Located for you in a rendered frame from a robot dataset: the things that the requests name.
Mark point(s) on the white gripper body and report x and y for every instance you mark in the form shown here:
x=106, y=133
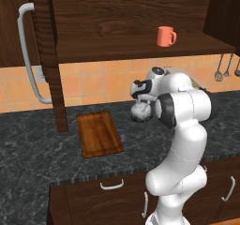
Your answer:
x=135, y=90

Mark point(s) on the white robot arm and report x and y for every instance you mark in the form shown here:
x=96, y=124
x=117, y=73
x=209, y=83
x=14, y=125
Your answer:
x=184, y=147

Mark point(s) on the wooden tray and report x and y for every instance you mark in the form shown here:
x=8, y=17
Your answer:
x=99, y=134

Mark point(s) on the orange mug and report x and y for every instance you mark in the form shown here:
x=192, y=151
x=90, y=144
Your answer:
x=164, y=37

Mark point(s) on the dark wood cabinet door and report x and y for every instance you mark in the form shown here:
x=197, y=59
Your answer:
x=223, y=16
x=51, y=66

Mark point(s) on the olive item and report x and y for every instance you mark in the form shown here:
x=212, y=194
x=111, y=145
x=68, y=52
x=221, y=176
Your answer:
x=197, y=83

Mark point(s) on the hanging metal whisk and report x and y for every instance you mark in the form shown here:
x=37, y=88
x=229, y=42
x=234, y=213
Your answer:
x=218, y=75

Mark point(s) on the hanging metal spatula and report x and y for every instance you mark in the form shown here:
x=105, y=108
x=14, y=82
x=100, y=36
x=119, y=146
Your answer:
x=227, y=72

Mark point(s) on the hanging metal ladle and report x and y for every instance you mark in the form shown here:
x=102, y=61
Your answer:
x=237, y=70

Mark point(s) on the dark wood drawer front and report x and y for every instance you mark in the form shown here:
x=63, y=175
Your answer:
x=84, y=185

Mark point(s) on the dark wood cupboard door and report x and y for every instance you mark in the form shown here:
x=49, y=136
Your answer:
x=215, y=185
x=103, y=208

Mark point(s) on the dark wood wall cabinet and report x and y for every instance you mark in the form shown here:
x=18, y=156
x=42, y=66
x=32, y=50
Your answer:
x=125, y=22

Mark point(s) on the grey wall socket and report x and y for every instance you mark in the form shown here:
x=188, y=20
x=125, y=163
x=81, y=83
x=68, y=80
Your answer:
x=40, y=74

